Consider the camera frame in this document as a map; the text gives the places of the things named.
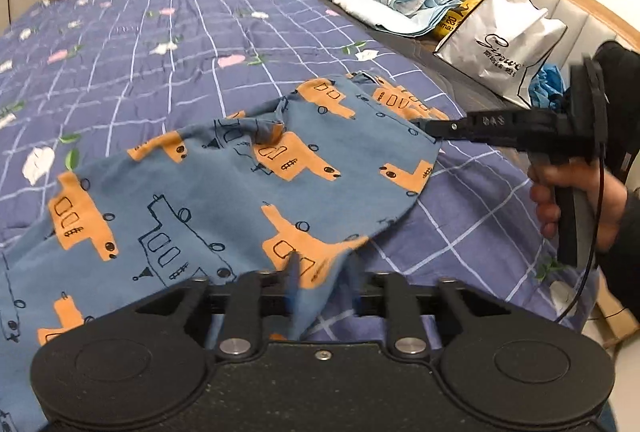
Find blue plaid floral quilt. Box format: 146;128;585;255
0;0;601;343

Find white shopping bag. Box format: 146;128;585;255
433;0;569;109

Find blue pants with orange print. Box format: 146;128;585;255
0;72;450;432

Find person's right hand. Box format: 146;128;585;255
529;157;629;253

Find light blue crumpled cloth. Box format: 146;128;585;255
318;0;466;37

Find person's right forearm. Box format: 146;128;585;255
594;192;640;329

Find yellow packet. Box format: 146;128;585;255
431;0;484;43

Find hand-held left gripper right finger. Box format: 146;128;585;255
350;270;507;359

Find cardboard box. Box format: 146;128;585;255
589;281;640;349

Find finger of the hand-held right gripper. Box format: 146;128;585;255
465;109;570;133
411;116;538;151

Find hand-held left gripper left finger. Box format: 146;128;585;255
134;253;302;359

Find dark grey bed sheet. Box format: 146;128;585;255
280;0;536;153

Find bright blue plastic bag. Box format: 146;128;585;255
528;64;571;113

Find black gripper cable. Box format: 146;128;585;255
556;56;609;321

